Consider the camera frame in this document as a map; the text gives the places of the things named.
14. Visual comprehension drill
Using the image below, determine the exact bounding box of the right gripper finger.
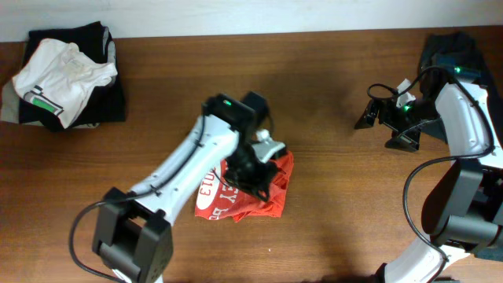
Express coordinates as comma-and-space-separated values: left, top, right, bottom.
384, 131, 420, 153
354, 99, 380, 130

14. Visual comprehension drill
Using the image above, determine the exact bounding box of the red printed t-shirt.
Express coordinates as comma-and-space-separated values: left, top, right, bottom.
195, 151, 294, 222

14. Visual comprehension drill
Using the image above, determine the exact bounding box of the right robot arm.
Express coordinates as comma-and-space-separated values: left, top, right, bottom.
356, 64, 502, 282

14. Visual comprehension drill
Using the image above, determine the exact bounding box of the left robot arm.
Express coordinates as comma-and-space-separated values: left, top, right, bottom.
92, 92, 278, 282

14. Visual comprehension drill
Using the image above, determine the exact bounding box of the dark grey garment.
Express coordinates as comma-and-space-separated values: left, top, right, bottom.
418, 31, 503, 263

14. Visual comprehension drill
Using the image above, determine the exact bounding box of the black folded garment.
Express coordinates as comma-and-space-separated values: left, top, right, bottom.
19, 20, 127, 132

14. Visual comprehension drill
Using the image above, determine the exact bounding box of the white folded t-shirt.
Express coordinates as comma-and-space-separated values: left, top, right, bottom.
12, 39, 118, 128

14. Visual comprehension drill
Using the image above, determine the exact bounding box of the grey folded garment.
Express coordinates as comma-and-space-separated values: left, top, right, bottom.
0, 25, 118, 129

